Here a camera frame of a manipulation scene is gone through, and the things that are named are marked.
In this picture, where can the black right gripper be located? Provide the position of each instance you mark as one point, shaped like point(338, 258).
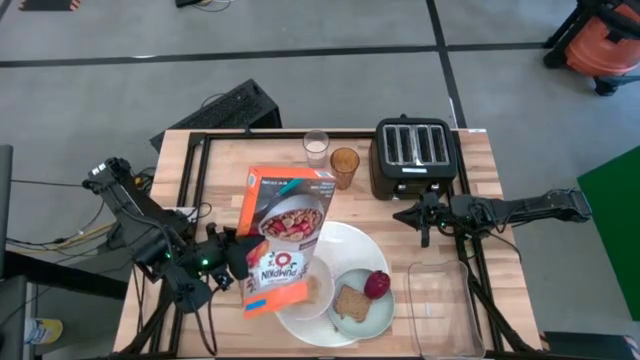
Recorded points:
point(437, 215)

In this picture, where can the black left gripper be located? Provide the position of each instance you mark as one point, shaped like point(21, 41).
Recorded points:
point(217, 250)

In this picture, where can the orange cereal box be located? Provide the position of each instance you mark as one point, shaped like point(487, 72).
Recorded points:
point(285, 225)

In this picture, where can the red apple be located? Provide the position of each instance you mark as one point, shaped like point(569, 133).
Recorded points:
point(377, 284)

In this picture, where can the brown toast slice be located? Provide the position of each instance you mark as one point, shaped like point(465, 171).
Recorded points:
point(352, 303)

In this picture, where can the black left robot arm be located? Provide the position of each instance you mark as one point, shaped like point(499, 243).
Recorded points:
point(145, 225)

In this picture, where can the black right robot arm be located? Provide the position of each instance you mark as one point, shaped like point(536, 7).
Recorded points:
point(525, 207)

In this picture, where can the black four-slot toaster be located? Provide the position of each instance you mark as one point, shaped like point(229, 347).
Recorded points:
point(412, 175)

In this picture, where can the round white woven placemat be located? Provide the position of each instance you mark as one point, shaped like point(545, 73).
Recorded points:
point(350, 245)

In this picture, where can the cereal heap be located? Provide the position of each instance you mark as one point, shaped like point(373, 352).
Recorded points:
point(313, 290)

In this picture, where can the amber plastic cup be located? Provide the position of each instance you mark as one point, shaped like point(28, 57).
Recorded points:
point(344, 167)

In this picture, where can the pale pink bowl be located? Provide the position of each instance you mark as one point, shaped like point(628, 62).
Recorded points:
point(320, 305)

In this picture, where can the clear plastic tray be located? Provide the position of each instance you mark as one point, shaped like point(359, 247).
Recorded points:
point(445, 310)

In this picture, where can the grey-green plate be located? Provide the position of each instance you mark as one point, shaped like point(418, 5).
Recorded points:
point(380, 315)

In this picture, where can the clear glass with white grains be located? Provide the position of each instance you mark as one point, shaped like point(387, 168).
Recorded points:
point(316, 147)

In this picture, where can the black perforated computer box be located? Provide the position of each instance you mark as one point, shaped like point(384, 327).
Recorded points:
point(235, 110)

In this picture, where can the black floor beam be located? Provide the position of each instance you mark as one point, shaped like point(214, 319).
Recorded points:
point(75, 281)

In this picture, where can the green floor mat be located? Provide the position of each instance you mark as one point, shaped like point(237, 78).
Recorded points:
point(617, 225)

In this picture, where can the yellow white container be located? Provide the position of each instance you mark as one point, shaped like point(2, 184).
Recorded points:
point(45, 331)

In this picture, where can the black case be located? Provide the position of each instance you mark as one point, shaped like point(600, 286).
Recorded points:
point(590, 347)

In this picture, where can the dark grey cabinet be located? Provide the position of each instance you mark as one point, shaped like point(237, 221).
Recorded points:
point(5, 200)

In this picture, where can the orange shop vacuum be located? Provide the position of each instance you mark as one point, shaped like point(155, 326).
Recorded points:
point(600, 45)

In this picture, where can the black orange striped mat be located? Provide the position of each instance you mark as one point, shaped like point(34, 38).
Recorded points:
point(50, 4)

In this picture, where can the black aluminium table frame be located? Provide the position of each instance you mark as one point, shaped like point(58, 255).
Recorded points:
point(225, 135)

